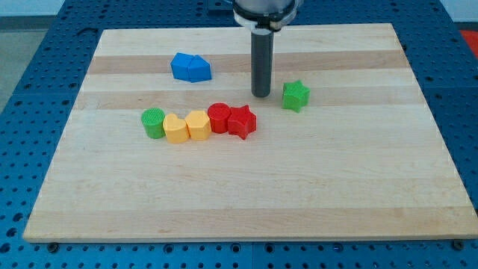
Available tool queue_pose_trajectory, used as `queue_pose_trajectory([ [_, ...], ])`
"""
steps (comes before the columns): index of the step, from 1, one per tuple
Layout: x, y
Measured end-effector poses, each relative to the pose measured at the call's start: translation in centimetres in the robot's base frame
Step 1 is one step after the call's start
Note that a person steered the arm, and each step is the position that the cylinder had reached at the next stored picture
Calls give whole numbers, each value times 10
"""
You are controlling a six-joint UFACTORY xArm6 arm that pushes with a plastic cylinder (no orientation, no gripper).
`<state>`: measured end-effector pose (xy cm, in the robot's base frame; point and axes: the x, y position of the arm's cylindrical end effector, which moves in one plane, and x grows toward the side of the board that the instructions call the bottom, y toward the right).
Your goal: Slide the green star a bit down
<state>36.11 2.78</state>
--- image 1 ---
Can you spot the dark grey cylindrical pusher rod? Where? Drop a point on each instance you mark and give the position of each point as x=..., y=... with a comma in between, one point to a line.
x=261, y=62

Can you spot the green star block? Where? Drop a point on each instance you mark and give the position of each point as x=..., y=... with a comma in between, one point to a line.
x=295, y=95

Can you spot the red star block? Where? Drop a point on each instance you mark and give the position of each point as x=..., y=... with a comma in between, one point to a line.
x=241, y=122

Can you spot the blue pentagon block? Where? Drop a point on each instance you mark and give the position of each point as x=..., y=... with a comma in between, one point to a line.
x=199, y=69

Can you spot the red cylinder block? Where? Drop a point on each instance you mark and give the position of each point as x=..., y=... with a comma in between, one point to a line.
x=219, y=114

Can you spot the blue cube block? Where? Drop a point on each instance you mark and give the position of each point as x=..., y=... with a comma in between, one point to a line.
x=180, y=66

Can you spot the yellow hexagon block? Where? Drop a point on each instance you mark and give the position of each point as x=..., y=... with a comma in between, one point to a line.
x=198, y=125

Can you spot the yellow heart block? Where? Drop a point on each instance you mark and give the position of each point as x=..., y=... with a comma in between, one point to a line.
x=175, y=129

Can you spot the green cylinder block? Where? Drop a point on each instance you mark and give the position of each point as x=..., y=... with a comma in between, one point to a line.
x=152, y=120

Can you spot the light wooden board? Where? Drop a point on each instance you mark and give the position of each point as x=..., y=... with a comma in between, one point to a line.
x=362, y=161

